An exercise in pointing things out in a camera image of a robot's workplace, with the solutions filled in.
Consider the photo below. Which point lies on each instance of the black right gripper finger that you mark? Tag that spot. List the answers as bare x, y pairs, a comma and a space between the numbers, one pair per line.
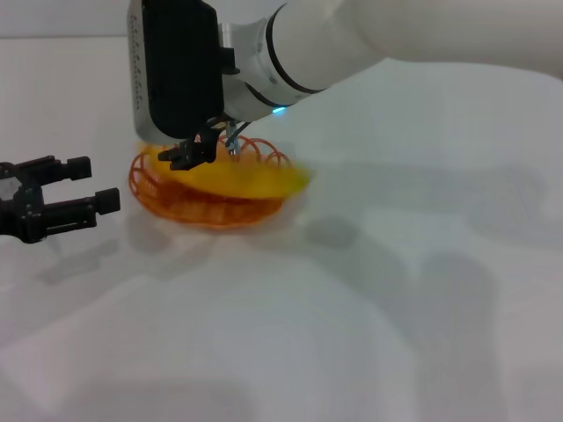
198, 151

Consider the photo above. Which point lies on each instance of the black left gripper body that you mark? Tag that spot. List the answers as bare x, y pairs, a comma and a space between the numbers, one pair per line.
22, 211

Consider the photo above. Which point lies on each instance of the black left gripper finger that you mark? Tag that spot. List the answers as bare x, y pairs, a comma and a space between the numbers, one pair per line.
79, 211
61, 169

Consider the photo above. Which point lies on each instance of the yellow banana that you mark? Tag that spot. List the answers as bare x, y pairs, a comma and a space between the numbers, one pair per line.
246, 181

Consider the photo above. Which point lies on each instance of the orange woven plastic basket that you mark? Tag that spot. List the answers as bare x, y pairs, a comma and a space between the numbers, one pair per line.
211, 216

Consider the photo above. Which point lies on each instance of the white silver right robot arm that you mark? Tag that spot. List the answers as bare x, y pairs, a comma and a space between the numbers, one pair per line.
396, 26

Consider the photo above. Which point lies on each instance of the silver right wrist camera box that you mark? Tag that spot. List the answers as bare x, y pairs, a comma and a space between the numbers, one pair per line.
184, 66

